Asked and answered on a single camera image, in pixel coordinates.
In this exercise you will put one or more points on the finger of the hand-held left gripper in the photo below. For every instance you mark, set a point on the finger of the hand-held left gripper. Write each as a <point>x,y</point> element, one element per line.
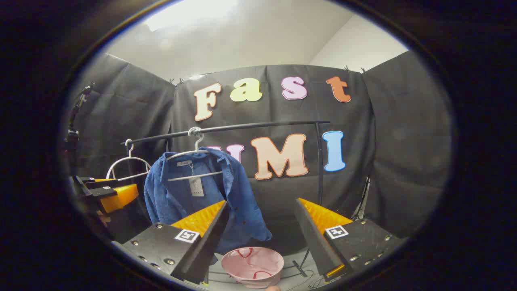
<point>119,197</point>
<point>101,184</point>

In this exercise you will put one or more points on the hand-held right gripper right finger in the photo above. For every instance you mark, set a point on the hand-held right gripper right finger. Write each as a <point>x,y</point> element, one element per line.
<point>313,238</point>

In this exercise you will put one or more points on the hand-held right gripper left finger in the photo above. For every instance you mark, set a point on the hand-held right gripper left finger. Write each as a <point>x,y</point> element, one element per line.
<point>210,242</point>

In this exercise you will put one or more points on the pink laundry hamper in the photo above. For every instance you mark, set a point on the pink laundry hamper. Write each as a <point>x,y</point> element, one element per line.
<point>252,262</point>

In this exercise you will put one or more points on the white plastic hanger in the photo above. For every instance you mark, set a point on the white plastic hanger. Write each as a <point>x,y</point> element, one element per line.
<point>129,158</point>
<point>177,178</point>

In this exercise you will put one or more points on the black metal clothes rack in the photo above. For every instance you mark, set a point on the black metal clothes rack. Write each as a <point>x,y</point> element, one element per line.
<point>262,125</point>

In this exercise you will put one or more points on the black backdrop stand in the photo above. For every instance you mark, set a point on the black backdrop stand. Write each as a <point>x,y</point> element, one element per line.
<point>365,194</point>

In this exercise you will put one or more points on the black camera stand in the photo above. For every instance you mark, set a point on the black camera stand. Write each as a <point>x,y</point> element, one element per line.
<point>72,137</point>

